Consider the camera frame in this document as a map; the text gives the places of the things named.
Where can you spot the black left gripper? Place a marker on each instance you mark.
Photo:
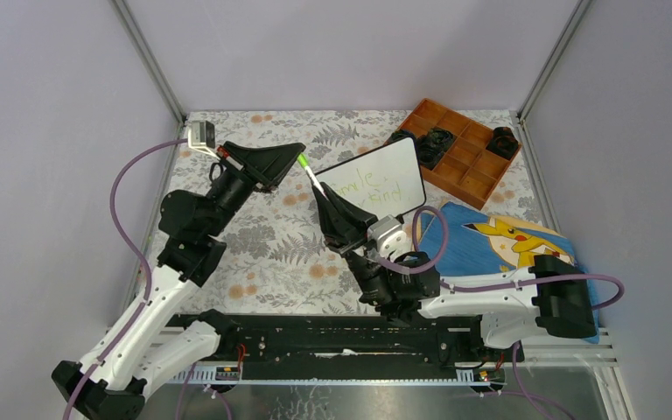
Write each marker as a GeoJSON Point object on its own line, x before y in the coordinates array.
{"type": "Point", "coordinates": [268, 165]}

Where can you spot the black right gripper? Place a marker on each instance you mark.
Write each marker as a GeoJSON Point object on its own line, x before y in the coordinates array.
{"type": "Point", "coordinates": [338, 233]}

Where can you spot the white whiteboard black frame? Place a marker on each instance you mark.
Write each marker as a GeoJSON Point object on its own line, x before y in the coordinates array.
{"type": "Point", "coordinates": [384, 181]}

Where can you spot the green marker cap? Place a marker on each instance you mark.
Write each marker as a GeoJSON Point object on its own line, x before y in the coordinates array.
{"type": "Point", "coordinates": [304, 161]}

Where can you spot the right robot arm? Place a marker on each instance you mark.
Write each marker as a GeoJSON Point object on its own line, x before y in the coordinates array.
{"type": "Point", "coordinates": [405, 285]}

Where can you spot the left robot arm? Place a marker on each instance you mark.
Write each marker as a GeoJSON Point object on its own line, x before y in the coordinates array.
{"type": "Point", "coordinates": [116, 378]}

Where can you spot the black rings left compartment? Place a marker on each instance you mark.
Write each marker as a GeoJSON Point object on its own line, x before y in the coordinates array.
{"type": "Point", "coordinates": [401, 137]}

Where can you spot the black rings compartment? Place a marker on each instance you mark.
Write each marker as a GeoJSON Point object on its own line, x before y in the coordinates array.
{"type": "Point", "coordinates": [436, 145]}
{"type": "Point", "coordinates": [401, 137]}
{"type": "Point", "coordinates": [503, 140]}

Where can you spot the black rings middle compartment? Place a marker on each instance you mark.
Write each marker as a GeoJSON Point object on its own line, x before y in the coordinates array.
{"type": "Point", "coordinates": [436, 145]}

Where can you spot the blue Pikachu cloth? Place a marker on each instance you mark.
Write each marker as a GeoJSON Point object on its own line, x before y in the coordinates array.
{"type": "Point", "coordinates": [487, 243]}

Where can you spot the orange wooden compartment tray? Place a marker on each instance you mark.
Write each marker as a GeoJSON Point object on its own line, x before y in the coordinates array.
{"type": "Point", "coordinates": [457, 154]}

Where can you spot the black rings right compartment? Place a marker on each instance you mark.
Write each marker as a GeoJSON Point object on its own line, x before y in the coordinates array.
{"type": "Point", "coordinates": [503, 140]}

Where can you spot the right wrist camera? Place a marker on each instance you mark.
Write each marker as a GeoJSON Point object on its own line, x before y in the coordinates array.
{"type": "Point", "coordinates": [386, 239]}

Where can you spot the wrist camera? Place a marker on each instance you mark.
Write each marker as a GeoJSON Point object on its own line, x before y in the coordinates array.
{"type": "Point", "coordinates": [386, 239]}
{"type": "Point", "coordinates": [201, 137]}

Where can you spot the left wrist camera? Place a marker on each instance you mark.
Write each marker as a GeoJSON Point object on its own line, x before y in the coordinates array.
{"type": "Point", "coordinates": [201, 137]}

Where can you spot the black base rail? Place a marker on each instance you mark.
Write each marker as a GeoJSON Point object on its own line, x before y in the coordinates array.
{"type": "Point", "coordinates": [260, 349]}

